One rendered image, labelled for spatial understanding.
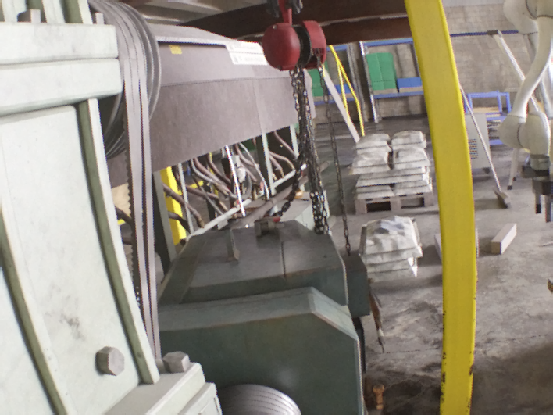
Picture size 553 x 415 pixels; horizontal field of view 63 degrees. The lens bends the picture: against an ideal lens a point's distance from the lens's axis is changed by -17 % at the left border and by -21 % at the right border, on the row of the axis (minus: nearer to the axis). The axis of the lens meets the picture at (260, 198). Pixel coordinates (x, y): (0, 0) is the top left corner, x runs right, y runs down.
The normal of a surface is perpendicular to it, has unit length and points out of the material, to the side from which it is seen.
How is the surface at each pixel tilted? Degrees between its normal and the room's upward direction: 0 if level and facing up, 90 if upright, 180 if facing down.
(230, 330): 90
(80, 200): 90
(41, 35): 90
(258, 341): 90
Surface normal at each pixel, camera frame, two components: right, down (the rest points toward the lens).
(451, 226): -0.34, 0.22
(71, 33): 0.93, -0.09
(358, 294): 0.00, 0.18
